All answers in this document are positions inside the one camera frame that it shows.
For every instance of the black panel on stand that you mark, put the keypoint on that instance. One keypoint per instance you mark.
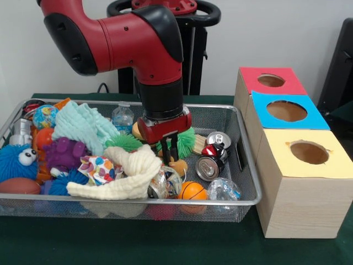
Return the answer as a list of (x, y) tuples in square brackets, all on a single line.
[(339, 69)]

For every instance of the purple spiky monster toy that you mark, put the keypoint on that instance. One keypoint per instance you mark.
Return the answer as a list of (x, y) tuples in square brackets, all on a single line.
[(66, 151)]

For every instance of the silver mesh bin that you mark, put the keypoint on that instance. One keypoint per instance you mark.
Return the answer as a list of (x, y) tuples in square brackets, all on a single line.
[(220, 212)]

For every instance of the brown toy football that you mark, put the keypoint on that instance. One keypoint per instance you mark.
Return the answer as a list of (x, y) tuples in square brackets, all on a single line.
[(18, 186)]

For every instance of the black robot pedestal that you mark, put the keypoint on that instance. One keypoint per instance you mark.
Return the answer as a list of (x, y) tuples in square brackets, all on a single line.
[(197, 55)]

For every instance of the dark green tablecloth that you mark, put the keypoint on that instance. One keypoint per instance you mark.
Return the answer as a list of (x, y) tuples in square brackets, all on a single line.
[(138, 243), (343, 110)]

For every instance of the mint waffle cloth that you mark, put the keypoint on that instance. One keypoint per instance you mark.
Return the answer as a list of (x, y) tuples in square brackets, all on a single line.
[(80, 124)]

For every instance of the orange toy basketball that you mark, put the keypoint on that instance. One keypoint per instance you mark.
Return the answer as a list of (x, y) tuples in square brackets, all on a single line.
[(192, 190)]

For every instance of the cream waffle cloth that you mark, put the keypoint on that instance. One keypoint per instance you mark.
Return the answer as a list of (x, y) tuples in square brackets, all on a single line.
[(132, 171)]

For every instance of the small brown animal plush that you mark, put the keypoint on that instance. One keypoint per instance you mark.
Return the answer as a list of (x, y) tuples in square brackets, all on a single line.
[(180, 166)]

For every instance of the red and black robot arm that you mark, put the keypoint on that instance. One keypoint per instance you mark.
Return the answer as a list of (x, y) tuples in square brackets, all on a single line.
[(124, 41)]

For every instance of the green spiky monster toy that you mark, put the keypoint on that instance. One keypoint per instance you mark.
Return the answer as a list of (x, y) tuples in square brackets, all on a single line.
[(187, 142)]

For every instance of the silver drink can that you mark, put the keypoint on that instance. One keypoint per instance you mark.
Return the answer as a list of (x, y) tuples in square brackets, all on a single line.
[(208, 168)]

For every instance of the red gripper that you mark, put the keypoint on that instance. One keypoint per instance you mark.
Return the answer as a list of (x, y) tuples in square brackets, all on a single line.
[(164, 129)]

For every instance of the wooden box with three holes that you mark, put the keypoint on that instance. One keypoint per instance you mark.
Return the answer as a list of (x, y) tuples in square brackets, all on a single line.
[(303, 209)]

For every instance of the green spiky ball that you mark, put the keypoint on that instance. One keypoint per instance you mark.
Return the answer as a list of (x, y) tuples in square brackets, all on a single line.
[(124, 142)]

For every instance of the blue spiky ball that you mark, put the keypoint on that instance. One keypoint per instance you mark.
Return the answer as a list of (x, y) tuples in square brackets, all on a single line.
[(11, 165)]

